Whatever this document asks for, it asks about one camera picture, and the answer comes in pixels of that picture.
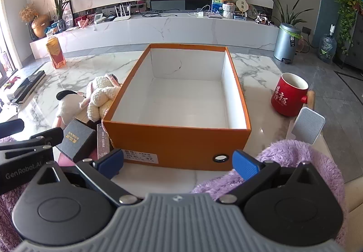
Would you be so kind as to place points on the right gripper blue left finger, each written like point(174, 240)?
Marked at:
point(98, 175)

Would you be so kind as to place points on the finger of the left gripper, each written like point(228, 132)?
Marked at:
point(11, 127)
point(44, 140)

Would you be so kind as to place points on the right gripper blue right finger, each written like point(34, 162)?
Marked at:
point(257, 176)

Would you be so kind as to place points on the black gift box gold lettering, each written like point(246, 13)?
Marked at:
point(78, 142)

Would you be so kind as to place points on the white plush with striped bow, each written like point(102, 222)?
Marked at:
point(68, 107)

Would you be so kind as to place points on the cream crochet bunny plush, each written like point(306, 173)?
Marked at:
point(100, 94)

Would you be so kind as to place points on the purple fuzzy blanket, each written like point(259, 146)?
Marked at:
point(288, 153)

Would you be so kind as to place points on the grey mesh paddle brush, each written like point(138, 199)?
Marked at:
point(308, 126)

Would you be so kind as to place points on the red ceramic mug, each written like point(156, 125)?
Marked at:
point(290, 95)

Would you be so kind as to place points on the orange cardboard storage box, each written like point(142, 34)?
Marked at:
point(181, 107)

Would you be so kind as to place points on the bronze round vase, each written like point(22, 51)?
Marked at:
point(39, 25)

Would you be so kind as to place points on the silver pedal trash bin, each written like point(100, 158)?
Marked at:
point(286, 43)

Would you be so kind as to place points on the white wifi router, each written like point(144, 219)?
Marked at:
point(122, 14)

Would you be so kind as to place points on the large water bottle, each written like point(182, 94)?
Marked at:
point(327, 46)

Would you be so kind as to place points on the potted green plant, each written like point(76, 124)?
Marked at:
point(288, 15)

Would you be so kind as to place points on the small teddy bear figurine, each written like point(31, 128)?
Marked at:
point(228, 8)

